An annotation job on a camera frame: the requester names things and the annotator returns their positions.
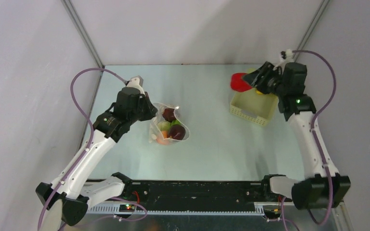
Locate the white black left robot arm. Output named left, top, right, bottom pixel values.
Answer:
left=35, top=86, right=157, bottom=226

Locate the red toy pepper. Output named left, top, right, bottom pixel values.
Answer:
left=230, top=73, right=252, bottom=92

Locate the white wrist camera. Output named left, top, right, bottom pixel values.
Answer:
left=275, top=49, right=294, bottom=69
left=126, top=76, right=145, bottom=94

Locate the clear zip top bag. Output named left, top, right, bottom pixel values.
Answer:
left=149, top=103, right=190, bottom=145

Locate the dark purple toy fruit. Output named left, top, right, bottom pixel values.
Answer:
left=168, top=124, right=186, bottom=141

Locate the cream perforated plastic basket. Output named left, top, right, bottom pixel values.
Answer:
left=229, top=88, right=278, bottom=127

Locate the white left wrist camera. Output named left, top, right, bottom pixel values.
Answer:
left=126, top=76, right=145, bottom=94

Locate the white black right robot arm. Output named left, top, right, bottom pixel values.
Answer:
left=242, top=62, right=351, bottom=210

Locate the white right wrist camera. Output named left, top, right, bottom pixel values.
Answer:
left=275, top=49, right=294, bottom=69

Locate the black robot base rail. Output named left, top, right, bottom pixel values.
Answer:
left=102, top=180, right=288, bottom=212

